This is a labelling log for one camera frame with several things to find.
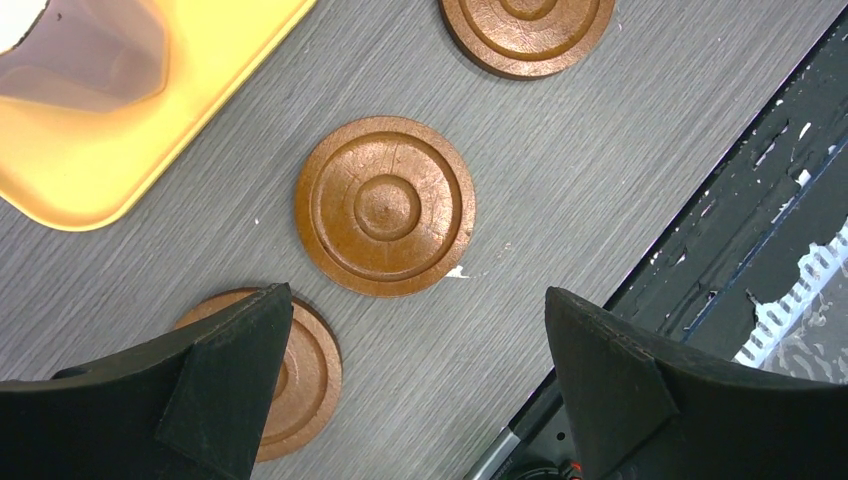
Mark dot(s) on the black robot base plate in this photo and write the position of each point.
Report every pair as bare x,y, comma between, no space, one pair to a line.
753,269

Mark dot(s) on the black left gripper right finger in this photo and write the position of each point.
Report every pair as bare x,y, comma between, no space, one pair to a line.
641,406

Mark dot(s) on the pink white cup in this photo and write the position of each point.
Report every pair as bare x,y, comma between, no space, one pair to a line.
88,55

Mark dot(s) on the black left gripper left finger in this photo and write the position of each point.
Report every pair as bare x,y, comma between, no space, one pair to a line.
189,404

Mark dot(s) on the yellow tray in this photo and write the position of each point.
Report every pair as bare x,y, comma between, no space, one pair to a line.
76,171

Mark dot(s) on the brown coaster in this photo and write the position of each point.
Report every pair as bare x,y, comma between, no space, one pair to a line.
526,39
302,389
385,206

